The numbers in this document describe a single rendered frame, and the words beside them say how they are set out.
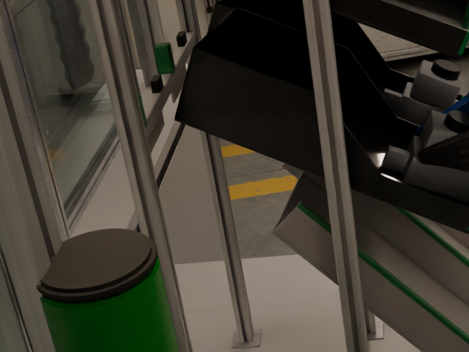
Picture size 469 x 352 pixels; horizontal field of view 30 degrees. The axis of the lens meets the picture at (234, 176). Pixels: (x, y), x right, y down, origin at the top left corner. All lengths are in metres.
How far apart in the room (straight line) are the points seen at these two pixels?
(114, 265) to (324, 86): 0.41
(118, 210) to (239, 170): 2.20
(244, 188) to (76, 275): 3.34
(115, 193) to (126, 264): 1.43
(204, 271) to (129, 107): 0.72
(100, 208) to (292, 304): 0.55
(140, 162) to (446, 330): 0.32
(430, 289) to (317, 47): 0.35
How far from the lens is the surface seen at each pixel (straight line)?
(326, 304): 1.30
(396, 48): 4.76
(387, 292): 0.84
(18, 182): 0.33
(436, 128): 0.79
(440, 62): 0.95
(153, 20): 2.25
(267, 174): 3.78
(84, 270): 0.35
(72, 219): 1.66
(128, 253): 0.35
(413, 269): 0.95
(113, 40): 0.72
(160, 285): 0.35
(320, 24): 0.70
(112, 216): 1.68
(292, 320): 1.28
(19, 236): 0.34
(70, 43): 1.77
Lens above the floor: 1.58
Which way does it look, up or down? 24 degrees down
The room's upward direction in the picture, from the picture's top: 10 degrees counter-clockwise
